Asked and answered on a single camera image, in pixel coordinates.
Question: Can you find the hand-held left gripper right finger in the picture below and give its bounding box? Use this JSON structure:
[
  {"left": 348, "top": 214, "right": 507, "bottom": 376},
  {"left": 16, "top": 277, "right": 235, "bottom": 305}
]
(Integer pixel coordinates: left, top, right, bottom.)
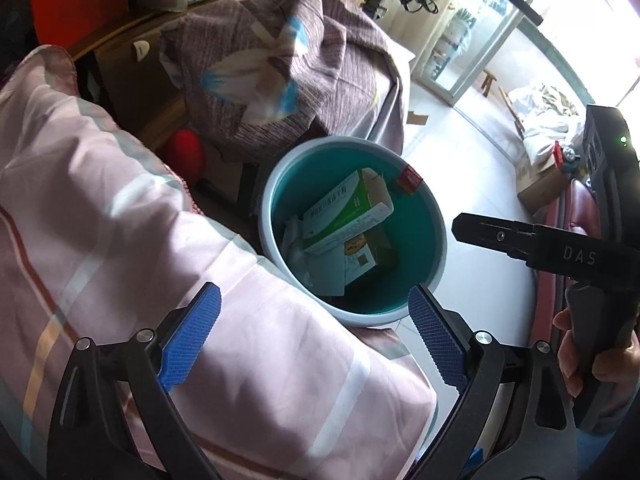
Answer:
[{"left": 407, "top": 284, "right": 583, "bottom": 480}]

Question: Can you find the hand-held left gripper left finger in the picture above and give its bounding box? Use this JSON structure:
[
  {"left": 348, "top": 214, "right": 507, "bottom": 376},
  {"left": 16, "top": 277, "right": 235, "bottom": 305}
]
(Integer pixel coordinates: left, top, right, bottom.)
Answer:
[{"left": 47, "top": 282, "right": 222, "bottom": 480}]

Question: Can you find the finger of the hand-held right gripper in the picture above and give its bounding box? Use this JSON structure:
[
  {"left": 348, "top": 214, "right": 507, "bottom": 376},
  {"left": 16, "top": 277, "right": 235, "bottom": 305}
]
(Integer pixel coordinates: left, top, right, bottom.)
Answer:
[{"left": 451, "top": 213, "right": 537, "bottom": 261}]

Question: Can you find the teal plastic bucket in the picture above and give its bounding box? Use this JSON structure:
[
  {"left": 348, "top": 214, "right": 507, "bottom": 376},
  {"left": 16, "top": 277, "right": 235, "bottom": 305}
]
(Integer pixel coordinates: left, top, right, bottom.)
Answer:
[{"left": 260, "top": 136, "right": 447, "bottom": 328}]

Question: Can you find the orange medicine box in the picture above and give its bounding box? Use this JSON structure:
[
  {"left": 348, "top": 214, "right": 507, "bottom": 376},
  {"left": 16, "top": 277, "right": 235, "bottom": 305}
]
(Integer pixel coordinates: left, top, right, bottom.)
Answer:
[{"left": 344, "top": 230, "right": 401, "bottom": 282}]

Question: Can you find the green white medicine box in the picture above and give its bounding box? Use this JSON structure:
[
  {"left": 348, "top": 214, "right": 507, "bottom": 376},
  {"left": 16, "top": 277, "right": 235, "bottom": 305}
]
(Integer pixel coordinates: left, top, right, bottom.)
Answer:
[{"left": 301, "top": 167, "right": 396, "bottom": 254}]

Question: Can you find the person's right hand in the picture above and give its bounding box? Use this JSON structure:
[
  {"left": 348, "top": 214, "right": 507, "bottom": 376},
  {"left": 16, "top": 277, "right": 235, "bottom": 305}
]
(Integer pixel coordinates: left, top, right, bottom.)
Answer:
[{"left": 552, "top": 307, "right": 640, "bottom": 426}]

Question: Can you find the red leather chair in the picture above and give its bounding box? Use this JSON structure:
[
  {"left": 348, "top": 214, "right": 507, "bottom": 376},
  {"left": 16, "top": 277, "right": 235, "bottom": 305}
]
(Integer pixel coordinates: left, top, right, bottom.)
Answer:
[{"left": 530, "top": 180, "right": 601, "bottom": 346}]

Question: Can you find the cardboard box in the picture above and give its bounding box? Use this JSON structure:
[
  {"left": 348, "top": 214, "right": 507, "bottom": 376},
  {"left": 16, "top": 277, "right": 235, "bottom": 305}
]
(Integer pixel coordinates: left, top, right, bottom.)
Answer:
[{"left": 516, "top": 157, "right": 571, "bottom": 208}]

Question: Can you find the white cloth pile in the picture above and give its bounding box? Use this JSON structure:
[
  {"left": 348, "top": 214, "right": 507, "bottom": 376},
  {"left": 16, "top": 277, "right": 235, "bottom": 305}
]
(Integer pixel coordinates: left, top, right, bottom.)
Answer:
[{"left": 510, "top": 85, "right": 588, "bottom": 161}]

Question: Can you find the pink striped blanket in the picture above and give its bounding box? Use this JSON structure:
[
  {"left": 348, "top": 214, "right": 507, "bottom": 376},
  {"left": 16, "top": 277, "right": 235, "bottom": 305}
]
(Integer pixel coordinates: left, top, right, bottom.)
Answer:
[{"left": 0, "top": 45, "right": 438, "bottom": 480}]

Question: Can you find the red plastic object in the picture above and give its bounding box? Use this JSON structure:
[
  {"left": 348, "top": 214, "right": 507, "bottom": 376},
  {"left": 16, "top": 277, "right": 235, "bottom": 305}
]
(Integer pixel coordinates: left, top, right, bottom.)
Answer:
[{"left": 162, "top": 129, "right": 206, "bottom": 181}]

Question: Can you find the glass sliding door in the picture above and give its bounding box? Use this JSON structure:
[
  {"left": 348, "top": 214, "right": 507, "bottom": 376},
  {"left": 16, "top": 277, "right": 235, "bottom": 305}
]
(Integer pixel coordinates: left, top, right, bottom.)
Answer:
[{"left": 415, "top": 0, "right": 543, "bottom": 107}]

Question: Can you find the wooden cabinet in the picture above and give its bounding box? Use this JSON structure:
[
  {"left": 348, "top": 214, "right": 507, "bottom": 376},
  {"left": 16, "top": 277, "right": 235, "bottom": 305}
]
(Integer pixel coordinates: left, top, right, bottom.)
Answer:
[{"left": 70, "top": 10, "right": 201, "bottom": 151}]

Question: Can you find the purple patterned blanket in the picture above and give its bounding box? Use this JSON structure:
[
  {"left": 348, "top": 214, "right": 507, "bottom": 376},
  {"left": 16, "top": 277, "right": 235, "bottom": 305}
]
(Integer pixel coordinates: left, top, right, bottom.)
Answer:
[{"left": 160, "top": 0, "right": 416, "bottom": 161}]

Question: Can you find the red board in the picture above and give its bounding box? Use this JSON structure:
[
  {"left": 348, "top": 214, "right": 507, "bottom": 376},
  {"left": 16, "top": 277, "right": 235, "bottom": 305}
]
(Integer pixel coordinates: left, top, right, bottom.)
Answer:
[{"left": 30, "top": 0, "right": 131, "bottom": 51}]

